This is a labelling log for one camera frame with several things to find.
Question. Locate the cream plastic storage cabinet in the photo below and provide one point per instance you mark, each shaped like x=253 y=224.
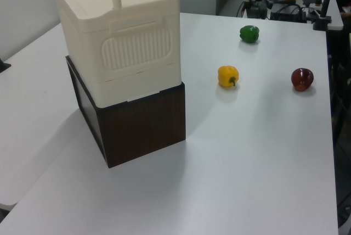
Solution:
x=90 y=40

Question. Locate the black electronics box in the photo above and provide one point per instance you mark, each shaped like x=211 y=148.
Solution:
x=288 y=12

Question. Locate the green bell pepper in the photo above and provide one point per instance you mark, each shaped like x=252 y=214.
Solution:
x=249 y=34

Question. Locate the black pole clamp base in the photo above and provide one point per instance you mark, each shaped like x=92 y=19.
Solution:
x=322 y=23

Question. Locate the yellow bell pepper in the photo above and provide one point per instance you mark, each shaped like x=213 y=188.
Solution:
x=226 y=76

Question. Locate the dark red apple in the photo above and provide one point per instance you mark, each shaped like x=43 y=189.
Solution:
x=301 y=79

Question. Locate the dark brown wooden box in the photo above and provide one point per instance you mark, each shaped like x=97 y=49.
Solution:
x=142 y=125

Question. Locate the small black table clamp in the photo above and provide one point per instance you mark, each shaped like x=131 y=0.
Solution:
x=4 y=66

